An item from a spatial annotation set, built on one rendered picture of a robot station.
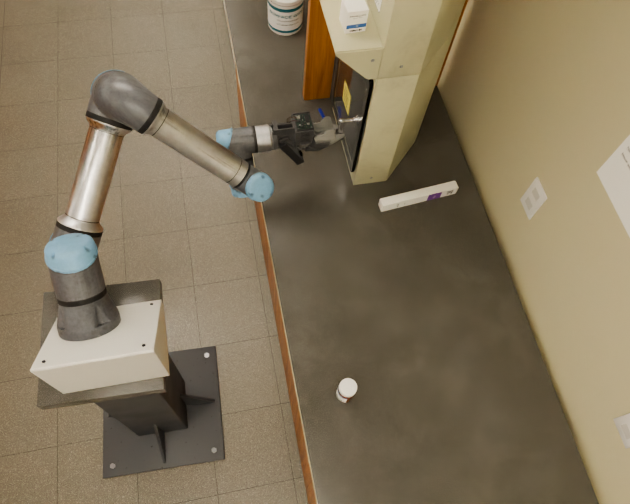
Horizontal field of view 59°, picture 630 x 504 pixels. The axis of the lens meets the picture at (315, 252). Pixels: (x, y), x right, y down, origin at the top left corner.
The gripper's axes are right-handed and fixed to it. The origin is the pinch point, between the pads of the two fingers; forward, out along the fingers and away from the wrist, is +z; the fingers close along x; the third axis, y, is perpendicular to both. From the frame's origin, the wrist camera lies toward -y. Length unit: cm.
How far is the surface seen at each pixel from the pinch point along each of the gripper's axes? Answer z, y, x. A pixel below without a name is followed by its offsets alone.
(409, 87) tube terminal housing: 15.0, 22.2, -5.3
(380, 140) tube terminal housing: 10.9, 1.4, -5.3
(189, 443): -64, -113, -59
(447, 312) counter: 23, -21, -52
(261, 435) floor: -35, -114, -62
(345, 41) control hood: -2.8, 36.5, -2.1
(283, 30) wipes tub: -5, -18, 63
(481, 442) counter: 21, -21, -89
